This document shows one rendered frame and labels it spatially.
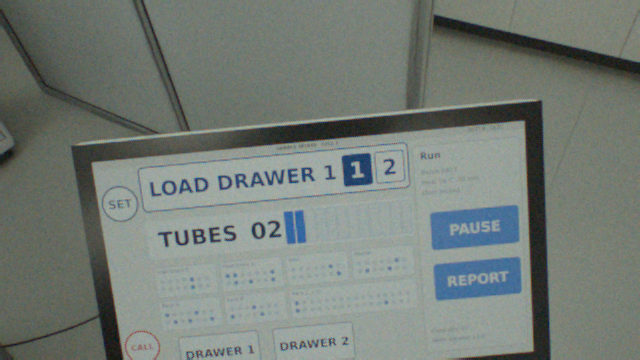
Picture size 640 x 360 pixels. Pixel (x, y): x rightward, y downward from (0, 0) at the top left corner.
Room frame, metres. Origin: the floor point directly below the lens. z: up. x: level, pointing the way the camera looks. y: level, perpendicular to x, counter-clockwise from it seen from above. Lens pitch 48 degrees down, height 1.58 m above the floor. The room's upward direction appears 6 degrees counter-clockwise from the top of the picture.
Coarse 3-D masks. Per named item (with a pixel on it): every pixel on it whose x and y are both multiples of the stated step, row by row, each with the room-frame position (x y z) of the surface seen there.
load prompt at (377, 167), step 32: (224, 160) 0.40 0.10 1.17; (256, 160) 0.40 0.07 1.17; (288, 160) 0.39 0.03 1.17; (320, 160) 0.39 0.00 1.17; (352, 160) 0.39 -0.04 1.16; (384, 160) 0.39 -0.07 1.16; (160, 192) 0.38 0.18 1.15; (192, 192) 0.38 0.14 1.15; (224, 192) 0.38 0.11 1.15; (256, 192) 0.37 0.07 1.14; (288, 192) 0.37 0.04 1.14; (320, 192) 0.37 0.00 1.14; (352, 192) 0.37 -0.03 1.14
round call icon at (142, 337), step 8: (152, 328) 0.28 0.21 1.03; (128, 336) 0.28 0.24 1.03; (136, 336) 0.28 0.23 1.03; (144, 336) 0.28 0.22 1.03; (152, 336) 0.28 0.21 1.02; (128, 344) 0.27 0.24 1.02; (136, 344) 0.27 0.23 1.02; (144, 344) 0.27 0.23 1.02; (152, 344) 0.27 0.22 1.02; (160, 344) 0.27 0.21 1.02; (128, 352) 0.27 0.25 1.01; (136, 352) 0.27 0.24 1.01; (144, 352) 0.26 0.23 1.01; (152, 352) 0.26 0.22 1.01; (160, 352) 0.26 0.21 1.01
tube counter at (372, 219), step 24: (264, 216) 0.36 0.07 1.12; (288, 216) 0.35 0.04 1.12; (312, 216) 0.35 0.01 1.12; (336, 216) 0.35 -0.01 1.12; (360, 216) 0.35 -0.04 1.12; (384, 216) 0.35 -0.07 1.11; (408, 216) 0.34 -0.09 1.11; (264, 240) 0.34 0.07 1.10; (288, 240) 0.34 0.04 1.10; (312, 240) 0.33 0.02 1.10; (336, 240) 0.33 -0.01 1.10
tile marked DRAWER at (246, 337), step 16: (176, 336) 0.27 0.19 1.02; (192, 336) 0.27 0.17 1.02; (208, 336) 0.27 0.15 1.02; (224, 336) 0.27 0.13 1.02; (240, 336) 0.27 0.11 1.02; (256, 336) 0.27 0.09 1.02; (192, 352) 0.26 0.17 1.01; (208, 352) 0.26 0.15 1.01; (224, 352) 0.26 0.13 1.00; (240, 352) 0.26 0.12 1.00; (256, 352) 0.25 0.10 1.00
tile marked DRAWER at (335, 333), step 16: (272, 336) 0.27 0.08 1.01; (288, 336) 0.26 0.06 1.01; (304, 336) 0.26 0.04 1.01; (320, 336) 0.26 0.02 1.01; (336, 336) 0.26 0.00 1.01; (352, 336) 0.26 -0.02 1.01; (288, 352) 0.25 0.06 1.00; (304, 352) 0.25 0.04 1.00; (320, 352) 0.25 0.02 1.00; (336, 352) 0.25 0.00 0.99; (352, 352) 0.25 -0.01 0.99
